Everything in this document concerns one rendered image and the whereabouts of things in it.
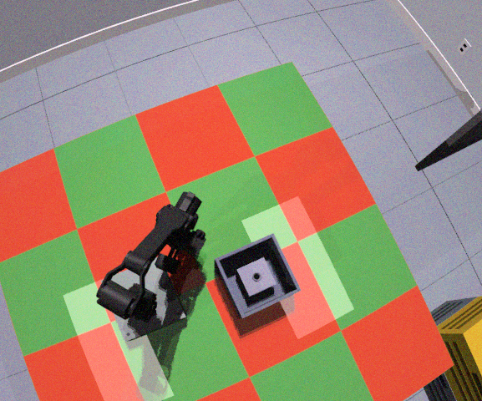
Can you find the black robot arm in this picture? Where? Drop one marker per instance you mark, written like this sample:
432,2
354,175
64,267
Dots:
172,222

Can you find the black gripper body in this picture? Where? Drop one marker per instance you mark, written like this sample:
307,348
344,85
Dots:
167,263

